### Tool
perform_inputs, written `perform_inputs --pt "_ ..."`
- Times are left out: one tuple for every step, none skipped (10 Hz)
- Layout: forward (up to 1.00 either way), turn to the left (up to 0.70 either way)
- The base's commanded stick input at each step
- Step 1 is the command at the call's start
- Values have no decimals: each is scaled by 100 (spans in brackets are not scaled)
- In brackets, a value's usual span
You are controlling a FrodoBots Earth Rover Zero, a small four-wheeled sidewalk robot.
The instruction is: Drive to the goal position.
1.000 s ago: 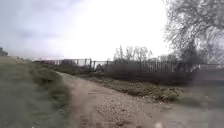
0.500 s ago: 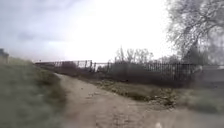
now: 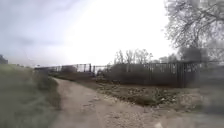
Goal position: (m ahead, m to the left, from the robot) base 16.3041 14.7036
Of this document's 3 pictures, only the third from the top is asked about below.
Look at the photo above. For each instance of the weedy ground patch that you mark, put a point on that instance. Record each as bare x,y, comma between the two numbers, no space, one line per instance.
143,95

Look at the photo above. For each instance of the row of bare trees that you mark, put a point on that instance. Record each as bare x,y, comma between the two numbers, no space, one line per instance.
133,56

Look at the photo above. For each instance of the grass patch with weeds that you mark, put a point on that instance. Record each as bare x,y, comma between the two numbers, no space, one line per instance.
23,96

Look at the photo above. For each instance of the robot's own part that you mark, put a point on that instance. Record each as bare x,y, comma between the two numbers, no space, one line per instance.
158,125

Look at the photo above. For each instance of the metal bar fence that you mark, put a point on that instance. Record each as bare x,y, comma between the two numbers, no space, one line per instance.
146,73

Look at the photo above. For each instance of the wide dirt path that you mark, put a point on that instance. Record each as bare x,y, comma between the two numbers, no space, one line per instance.
83,106

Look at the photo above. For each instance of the large bare tree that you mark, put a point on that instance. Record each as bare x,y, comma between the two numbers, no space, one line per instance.
196,26

